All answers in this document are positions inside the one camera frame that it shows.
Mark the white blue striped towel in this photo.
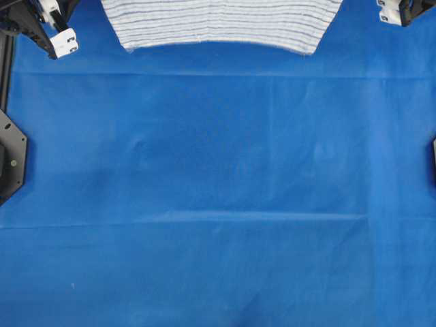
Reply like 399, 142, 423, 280
102, 0, 342, 55

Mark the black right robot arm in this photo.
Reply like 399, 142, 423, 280
376, 0, 435, 27

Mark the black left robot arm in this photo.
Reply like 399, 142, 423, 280
1, 1, 79, 60

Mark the blue table cloth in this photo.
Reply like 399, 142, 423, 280
1, 1, 435, 326

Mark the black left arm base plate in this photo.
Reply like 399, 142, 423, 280
1, 111, 27, 205

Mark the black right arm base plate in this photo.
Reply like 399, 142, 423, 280
431, 138, 436, 185

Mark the black aluminium frame rail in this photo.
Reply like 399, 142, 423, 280
0, 32, 15, 112

